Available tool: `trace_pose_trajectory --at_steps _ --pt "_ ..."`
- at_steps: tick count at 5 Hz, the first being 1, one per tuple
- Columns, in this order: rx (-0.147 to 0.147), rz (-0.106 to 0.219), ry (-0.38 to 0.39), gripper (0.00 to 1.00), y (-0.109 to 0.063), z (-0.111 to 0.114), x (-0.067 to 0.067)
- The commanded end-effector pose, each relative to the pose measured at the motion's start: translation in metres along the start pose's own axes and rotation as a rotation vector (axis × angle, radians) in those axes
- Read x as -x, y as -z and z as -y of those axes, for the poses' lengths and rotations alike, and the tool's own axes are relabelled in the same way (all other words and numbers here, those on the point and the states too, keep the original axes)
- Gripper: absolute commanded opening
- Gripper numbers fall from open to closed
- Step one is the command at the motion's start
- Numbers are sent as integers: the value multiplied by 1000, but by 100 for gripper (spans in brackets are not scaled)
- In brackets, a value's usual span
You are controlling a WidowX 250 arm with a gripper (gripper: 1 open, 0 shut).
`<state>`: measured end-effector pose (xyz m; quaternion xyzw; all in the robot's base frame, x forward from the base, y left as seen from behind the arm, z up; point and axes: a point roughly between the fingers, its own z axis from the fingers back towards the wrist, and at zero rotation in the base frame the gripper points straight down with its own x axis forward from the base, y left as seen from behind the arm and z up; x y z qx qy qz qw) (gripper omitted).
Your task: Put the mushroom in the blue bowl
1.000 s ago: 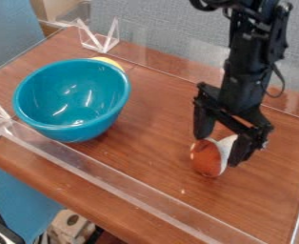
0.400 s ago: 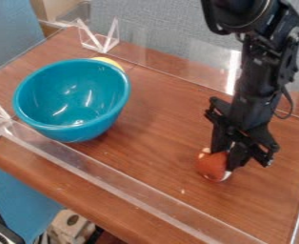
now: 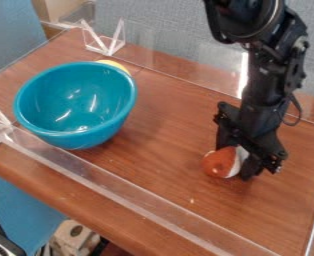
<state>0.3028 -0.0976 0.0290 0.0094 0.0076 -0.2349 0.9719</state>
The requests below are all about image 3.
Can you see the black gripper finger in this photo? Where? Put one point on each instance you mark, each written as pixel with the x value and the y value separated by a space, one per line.
pixel 252 166
pixel 226 137

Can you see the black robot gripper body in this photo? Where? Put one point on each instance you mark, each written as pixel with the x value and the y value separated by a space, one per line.
pixel 257 123

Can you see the brown and white toy mushroom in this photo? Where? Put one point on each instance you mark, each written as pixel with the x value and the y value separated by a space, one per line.
pixel 222 163

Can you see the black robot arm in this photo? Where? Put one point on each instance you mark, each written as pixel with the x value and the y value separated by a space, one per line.
pixel 270 32

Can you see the yellow object behind bowl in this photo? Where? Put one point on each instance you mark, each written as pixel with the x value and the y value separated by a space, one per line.
pixel 114 64

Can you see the blue bowl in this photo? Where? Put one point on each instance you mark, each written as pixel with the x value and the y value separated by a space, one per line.
pixel 74 104

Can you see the clear acrylic back barrier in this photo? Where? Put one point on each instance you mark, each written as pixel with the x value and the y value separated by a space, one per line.
pixel 168 28

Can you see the clear acrylic front barrier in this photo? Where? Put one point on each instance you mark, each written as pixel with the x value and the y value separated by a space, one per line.
pixel 77 187

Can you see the white block with hole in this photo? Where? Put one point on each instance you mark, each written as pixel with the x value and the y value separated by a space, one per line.
pixel 73 239

